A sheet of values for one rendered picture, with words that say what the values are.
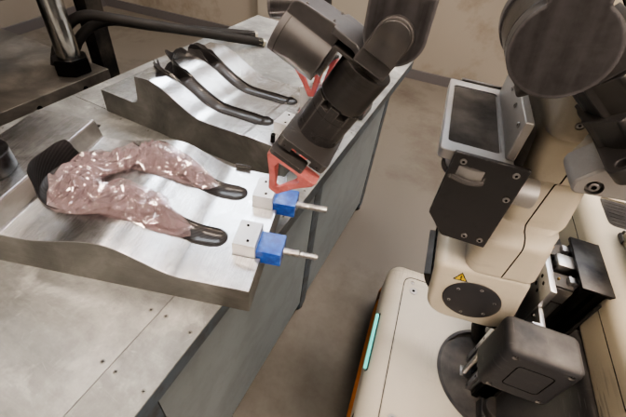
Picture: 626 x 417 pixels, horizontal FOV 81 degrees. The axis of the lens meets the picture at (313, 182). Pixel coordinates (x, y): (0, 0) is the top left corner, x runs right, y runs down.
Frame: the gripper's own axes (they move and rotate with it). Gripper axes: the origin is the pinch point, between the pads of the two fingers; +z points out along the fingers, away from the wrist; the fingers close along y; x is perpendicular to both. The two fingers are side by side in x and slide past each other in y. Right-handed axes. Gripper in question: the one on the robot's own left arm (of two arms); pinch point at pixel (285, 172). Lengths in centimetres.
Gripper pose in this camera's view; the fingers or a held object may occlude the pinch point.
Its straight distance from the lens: 51.6
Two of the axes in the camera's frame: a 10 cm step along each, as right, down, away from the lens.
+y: -3.2, 6.0, -7.3
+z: -5.0, 5.5, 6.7
